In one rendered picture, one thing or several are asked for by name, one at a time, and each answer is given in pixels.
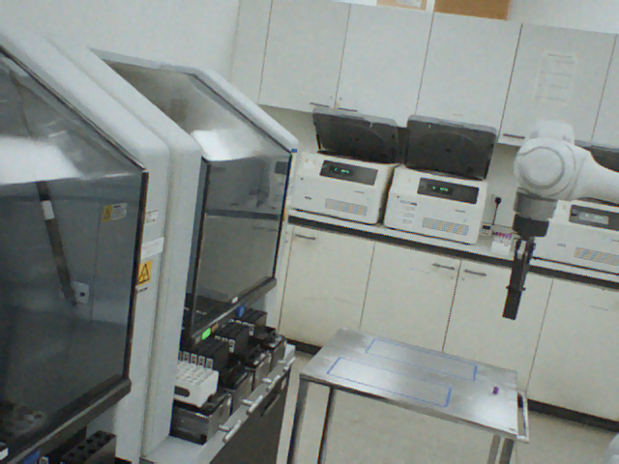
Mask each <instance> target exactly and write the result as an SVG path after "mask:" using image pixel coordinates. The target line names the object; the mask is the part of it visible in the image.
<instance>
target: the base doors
mask: <svg viewBox="0 0 619 464"><path fill-rule="evenodd" d="M293 229H294V230H293ZM295 234H297V235H298V234H300V235H302V236H307V237H314V238H315V240H312V239H308V238H302V237H297V236H295ZM292 236H293V237H292ZM285 239H286V240H288V243H287V244H285V246H286V249H285V252H284V256H283V258H282V259H281V266H280V278H279V286H278V293H277V298H276V306H275V313H274V320H273V328H275V329H276V332H275V334H283V335H285V337H286V338H290V339H294V340H298V341H302V342H306V343H307V344H310V345H314V346H318V347H324V346H325V345H326V344H327V342H328V341H329V340H330V338H331V337H332V336H333V335H334V334H335V333H336V332H337V331H338V329H339V328H340V327H344V328H347V329H351V330H355V331H359V332H364V333H368V334H374V335H378V336H383V337H387V338H390V339H394V340H398V341H403V342H407V343H410V345H414V346H418V347H422V348H427V349H430V350H434V351H438V352H441V351H442V346H444V340H445V335H446V332H447V335H446V340H445V346H444V350H443V351H442V353H446V354H450V355H454V356H458V357H462V358H466V359H470V360H474V361H477V362H481V363H489V364H493V365H497V366H501V367H505V369H510V370H512V371H516V372H517V389H518V390H519V391H520V392H525V390H526V398H528V399H532V400H536V401H540V402H543V403H547V404H551V405H556V406H560V407H564V408H568V409H572V410H575V411H579V412H583V413H587V414H591V415H595V416H599V418H604V419H608V420H612V421H617V420H618V422H619V417H618V416H619V292H614V291H610V290H605V289H601V288H596V287H590V286H586V285H581V283H576V282H570V281H567V280H562V279H557V278H552V277H546V276H541V275H533V274H526V278H525V281H524V282H525V284H524V285H523V288H526V289H525V291H522V294H521V298H520V303H519V308H518V312H517V317H516V319H515V320H512V319H508V318H504V317H502V312H503V308H504V302H505V299H507V295H508V290H509V289H505V287H507V286H509V284H510V277H511V272H512V270H508V269H503V268H498V267H493V266H489V265H483V264H478V263H473V261H469V260H464V259H461V263H460V259H456V258H452V257H448V256H443V255H437V254H433V253H428V252H423V251H419V250H414V249H409V248H405V247H399V246H391V245H386V244H380V243H375V245H374V241H371V240H366V239H360V238H356V237H351V236H346V235H341V234H336V233H331V232H326V231H320V230H316V229H311V228H306V227H301V226H296V225H295V226H294V225H292V224H287V234H286V238H285ZM320 247H327V248H331V249H335V250H336V252H331V251H329V250H325V249H320ZM373 248H374V250H373ZM290 249H291V250H290ZM372 254H373V256H372ZM289 256H290V257H289ZM371 259H372V262H371ZM288 263H289V265H288ZM434 263H436V265H440V266H446V267H450V268H451V267H454V268H455V269H454V270H450V269H445V268H440V267H435V266H432V264H434ZM459 263H460V268H459ZM370 265H371V267H370ZM406 267H410V268H415V269H420V270H425V272H424V273H420V272H415V271H410V270H406ZM458 268H459V273H458ZM466 269H468V271H471V272H476V273H486V276H485V275H476V274H471V273H467V272H465V271H464V270H466ZM369 271H370V273H369ZM457 273H458V276H457ZM450 276H453V277H454V278H453V279H450ZM368 277H369V278H368ZM462 277H465V280H461V278H462ZM552 281H553V282H552ZM285 283H286V285H285ZM456 284H457V287H456ZM551 285H552V287H551ZM455 287H456V292H455ZM367 289H368V290H367ZM550 289H551V291H550ZM284 290H285V291H284ZM454 292H455V296H454ZM548 293H550V296H549V295H548ZM366 294H367V295H366ZM283 296H284V297H283ZM453 297H454V300H453ZM547 298H548V299H547ZM365 299H366V301H365ZM452 302H453V306H452ZM546 302H547V303H546ZM281 304H283V305H281ZM587 304H590V305H598V306H599V307H603V308H607V309H610V312H606V311H602V310H597V309H593V308H588V307H586V306H587ZM364 306H365V307H364ZM545 307H546V308H545ZM451 308H452V311H451ZM280 311H281V312H280ZM450 311H451V316H450ZM363 312H364V313H363ZM544 315H545V316H544ZM361 316H363V318H361ZM449 316H450V321H449ZM543 318H544V320H543ZM448 321H449V327H448ZM360 322H361V325H360ZM542 323H543V324H542ZM279 324H280V325H279ZM447 327H448V330H447ZM541 328H542V329H541ZM359 329H360V330H359ZM278 331H279V332H278ZM540 332H541V333H540ZM539 336H540V337H539ZM538 339H539V341H538ZM537 343H538V345H537ZM536 349H537V350H536ZM535 353H536V355H535ZM534 357H535V359H534ZM533 361H534V362H533ZM532 364H533V366H532ZM531 368H532V371H531ZM529 374H531V375H529ZM528 378H529V379H528ZM527 382H528V383H527ZM526 386H527V388H526Z"/></svg>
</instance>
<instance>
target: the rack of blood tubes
mask: <svg viewBox="0 0 619 464"><path fill-rule="evenodd" d="M217 381H218V372H217V371H213V370H209V369H206V368H202V367H197V366H194V364H190V363H186V362H179V361H177V368H176V376H175V385H174V394H173V398H176V400H177V399H179V401H181V400H184V402H185V401H187V403H188V402H190V403H193V405H194V404H196V406H201V405H202V403H203V402H204V401H205V400H206V399H207V398H208V396H209V395H210V394H211V393H212V394H214V393H215V392H216V389H217ZM207 400H208V399H207ZM207 400H206V401H207ZM206 401H205V402H206ZM205 402H204V403H205ZM204 403H203V404H204Z"/></svg>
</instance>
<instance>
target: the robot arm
mask: <svg viewBox="0 0 619 464"><path fill-rule="evenodd" d="M514 169H515V174H516V179H517V189H516V197H515V202H514V206H513V210H514V212H516V213H517V214H515V216H514V222H513V226H512V229H513V230H514V231H515V232H516V233H520V238H519V239H518V240H516V246H515V248H516V249H515V251H514V253H515V255H514V261H513V267H512V272H511V277H510V284H509V286H507V287H505V289H509V290H508V295H507V299H505V302H504V308H503V312H502V317H504V318H508V319H512V320H515V319H516V317H517V312H518V308H519V303H520V298H521V294H522V291H525V289H526V288H523V285H524V284H525V282H524V281H525V278H526V274H528V270H529V267H530V262H531V260H532V257H533V253H534V250H535V249H536V245H537V244H535V243H534V241H535V236H536V237H544V236H545V235H546V232H547V229H548V228H549V225H548V224H549V223H550V221H548V219H547V218H553V217H554V213H555V210H556V208H557V204H558V200H560V201H565V202H569V203H570V202H573V201H575V200H576V199H577V198H579V197H593V198H594V199H599V200H603V201H606V202H610V203H614V204H619V173H616V172H614V171H611V170H608V169H606V168H604V167H602V166H600V165H598V164H597V163H596V162H594V161H593V159H592V157H591V154H590V152H589V151H586V150H584V149H582V148H579V147H577V146H575V133H574V132H573V128H572V126H571V125H570V124H569V123H566V122H563V121H560V120H555V119H539V120H537V121H536V122H535V123H534V124H533V126H532V127H531V129H530V131H529V132H527V133H526V135H525V139H524V142H523V144H522V146H521V148H520V149H519V151H518V152H517V154H516V159H515V165H514ZM603 464H619V433H618V434H617V435H616V436H615V437H614V438H613V439H612V441H611V443H610V444H609V446H608V448H607V451H606V453H605V456H604V461H603Z"/></svg>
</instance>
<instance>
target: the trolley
mask: <svg viewBox="0 0 619 464"><path fill-rule="evenodd" d="M299 379H300V380H299V387H298V392H297V398H296V405H295V412H294V418H293V423H292V431H291V437H290V443H289V449H288V456H287V462H286V464H296V461H297V455H298V448H299V443H300V437H301V431H303V423H304V417H305V412H306V405H307V399H308V393H309V387H310V382H313V383H316V384H320V385H324V387H328V388H330V392H329V398H328V404H327V410H326V416H325V421H324V427H323V434H321V440H320V445H319V451H318V457H317V463H316V464H325V462H326V456H327V449H328V444H329V439H330V433H331V426H332V421H333V415H334V410H335V403H336V398H337V392H338V391H342V392H349V393H352V394H356V395H359V396H363V397H366V398H370V399H373V400H377V401H380V402H384V403H388V404H391V405H395V406H398V407H401V409H405V410H409V411H412V412H416V413H419V414H423V415H427V416H431V417H434V418H438V419H441V420H444V421H451V422H454V423H458V424H461V425H465V426H469V427H473V428H476V429H480V430H483V431H486V432H490V433H493V439H492V443H491V447H490V450H489V451H488V456H487V461H486V464H495V462H496V458H497V453H498V450H499V445H500V441H501V437H504V442H503V446H502V449H501V454H500V459H499V463H498V464H509V463H510V459H511V454H513V450H514V446H515V442H520V443H522V444H526V445H527V444H528V443H529V440H528V419H527V399H526V392H522V391H519V390H518V389H517V372H516V371H512V370H510V369H505V367H501V366H497V365H493V364H489V363H484V362H477V361H474V360H470V359H466V358H462V357H458V356H454V355H450V354H446V353H441V352H438V351H434V350H430V349H427V348H422V347H418V346H414V345H410V343H407V342H403V341H398V340H394V339H390V338H387V337H383V336H378V335H374V334H371V333H364V332H359V331H355V330H351V329H347V328H344V327H340V328H339V329H338V331H337V332H336V333H335V334H334V335H333V336H332V337H331V338H330V340H329V341H328V342H327V344H326V345H325V346H324V347H323V348H321V349H320V351H319V352H318V353H317V354H316V355H315V356H314V357H313V358H312V359H311V361H310V362H309V363H308V365H307V366H306V367H305V368H304V369H302V371H301V372H300V373H299ZM494 386H498V387H499V392H498V394H495V393H493V389H494ZM518 396H519V397H522V405H523V436H524V437H522V436H518V434H517V397H518Z"/></svg>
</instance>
